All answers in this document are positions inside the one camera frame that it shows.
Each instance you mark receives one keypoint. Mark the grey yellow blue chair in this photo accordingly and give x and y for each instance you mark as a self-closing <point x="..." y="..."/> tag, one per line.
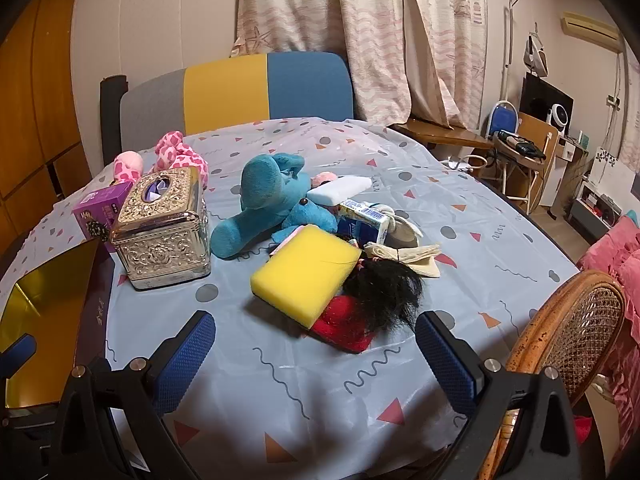
<point x="225" y="90"/>

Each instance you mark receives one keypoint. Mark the rattan chair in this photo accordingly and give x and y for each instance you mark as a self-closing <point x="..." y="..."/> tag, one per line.
<point x="570" y="340"/>

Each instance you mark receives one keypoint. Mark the white hanging bag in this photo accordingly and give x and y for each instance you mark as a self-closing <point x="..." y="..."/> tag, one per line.
<point x="535" y="55"/>

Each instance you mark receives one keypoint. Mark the white sponge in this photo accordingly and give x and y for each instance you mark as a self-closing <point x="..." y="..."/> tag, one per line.
<point x="340" y="191"/>

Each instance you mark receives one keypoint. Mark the yellow sponge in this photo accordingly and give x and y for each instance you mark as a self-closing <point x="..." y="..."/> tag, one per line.
<point x="305" y="270"/>

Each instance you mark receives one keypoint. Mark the wall air conditioner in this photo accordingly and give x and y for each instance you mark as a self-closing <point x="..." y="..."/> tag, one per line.
<point x="590" y="27"/>

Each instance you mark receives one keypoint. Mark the black monitor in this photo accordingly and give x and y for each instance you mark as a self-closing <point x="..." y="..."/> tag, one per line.
<point x="540" y="97"/>

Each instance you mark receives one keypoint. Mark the wooden desk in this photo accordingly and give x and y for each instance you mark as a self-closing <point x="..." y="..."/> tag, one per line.
<point x="440" y="135"/>

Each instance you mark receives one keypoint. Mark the white floor stand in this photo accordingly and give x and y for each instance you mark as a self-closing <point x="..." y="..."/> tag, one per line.
<point x="509" y="50"/>

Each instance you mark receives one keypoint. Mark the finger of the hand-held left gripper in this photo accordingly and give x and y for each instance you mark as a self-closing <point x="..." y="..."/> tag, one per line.
<point x="15" y="357"/>

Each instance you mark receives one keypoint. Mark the pink towel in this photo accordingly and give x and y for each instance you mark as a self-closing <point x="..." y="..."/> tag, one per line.
<point x="324" y="178"/>

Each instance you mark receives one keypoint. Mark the wooden wardrobe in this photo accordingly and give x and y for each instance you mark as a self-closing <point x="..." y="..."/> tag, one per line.
<point x="40" y="85"/>

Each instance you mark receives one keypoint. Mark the gold lined box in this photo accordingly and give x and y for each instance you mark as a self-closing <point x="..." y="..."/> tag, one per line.
<point x="50" y="320"/>

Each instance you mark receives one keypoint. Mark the wooden folding chair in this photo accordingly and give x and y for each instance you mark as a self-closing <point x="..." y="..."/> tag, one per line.
<point x="542" y="160"/>

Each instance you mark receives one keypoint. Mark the purple cardboard box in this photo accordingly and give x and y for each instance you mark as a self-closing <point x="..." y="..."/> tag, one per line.
<point x="97" y="210"/>

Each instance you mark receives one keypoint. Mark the white round fan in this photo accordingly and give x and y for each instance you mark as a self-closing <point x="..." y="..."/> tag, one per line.
<point x="558" y="116"/>

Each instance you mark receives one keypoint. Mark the ornate silver tissue box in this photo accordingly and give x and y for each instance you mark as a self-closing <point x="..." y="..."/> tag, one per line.
<point x="160" y="240"/>

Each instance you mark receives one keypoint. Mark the beige mesh cloth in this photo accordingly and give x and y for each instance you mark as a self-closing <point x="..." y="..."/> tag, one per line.
<point x="415" y="257"/>

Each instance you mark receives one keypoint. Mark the black haired doll red dress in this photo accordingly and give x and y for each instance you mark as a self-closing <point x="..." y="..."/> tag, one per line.
<point x="385" y="295"/>

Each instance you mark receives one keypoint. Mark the pink patterned curtain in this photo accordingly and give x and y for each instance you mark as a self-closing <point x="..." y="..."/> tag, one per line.
<point x="370" y="30"/>

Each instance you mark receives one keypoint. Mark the white shelf unit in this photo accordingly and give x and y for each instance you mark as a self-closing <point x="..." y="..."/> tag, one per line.
<point x="592" y="210"/>

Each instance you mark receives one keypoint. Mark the blue and white carton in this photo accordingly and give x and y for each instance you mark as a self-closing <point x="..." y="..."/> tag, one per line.
<point x="362" y="222"/>

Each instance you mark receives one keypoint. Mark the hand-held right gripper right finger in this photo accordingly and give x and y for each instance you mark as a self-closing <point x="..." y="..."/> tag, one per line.
<point x="445" y="365"/>

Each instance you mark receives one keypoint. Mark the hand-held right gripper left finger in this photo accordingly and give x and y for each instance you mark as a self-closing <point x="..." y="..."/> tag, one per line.
<point x="185" y="360"/>

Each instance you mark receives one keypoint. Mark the pink spotted plush toy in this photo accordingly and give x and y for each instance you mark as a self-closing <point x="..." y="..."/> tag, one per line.
<point x="175" y="152"/>

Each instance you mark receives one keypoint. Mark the blue plush with lollipop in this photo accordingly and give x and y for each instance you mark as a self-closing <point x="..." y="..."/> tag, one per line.
<point x="260" y="185"/>

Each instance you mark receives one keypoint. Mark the pink bed cover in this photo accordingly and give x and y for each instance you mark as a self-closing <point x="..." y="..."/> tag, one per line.
<point x="620" y="260"/>

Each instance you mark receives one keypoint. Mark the blue and white heater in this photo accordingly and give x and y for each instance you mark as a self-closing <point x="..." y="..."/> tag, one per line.
<point x="502" y="120"/>

